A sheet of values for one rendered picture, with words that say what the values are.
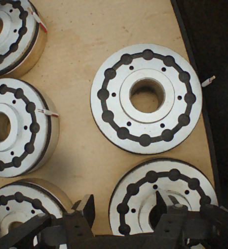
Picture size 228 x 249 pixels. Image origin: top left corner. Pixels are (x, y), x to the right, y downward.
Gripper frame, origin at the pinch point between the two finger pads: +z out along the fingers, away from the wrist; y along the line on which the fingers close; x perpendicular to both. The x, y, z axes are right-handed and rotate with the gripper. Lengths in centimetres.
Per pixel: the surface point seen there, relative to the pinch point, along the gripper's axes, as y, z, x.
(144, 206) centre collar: 1.6, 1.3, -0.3
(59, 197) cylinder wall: -6.6, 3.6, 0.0
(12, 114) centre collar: -10.1, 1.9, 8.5
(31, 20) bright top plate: -8.4, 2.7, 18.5
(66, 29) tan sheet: -5.5, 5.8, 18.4
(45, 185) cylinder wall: -8.2, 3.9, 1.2
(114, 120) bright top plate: -0.5, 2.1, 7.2
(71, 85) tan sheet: -5.1, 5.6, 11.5
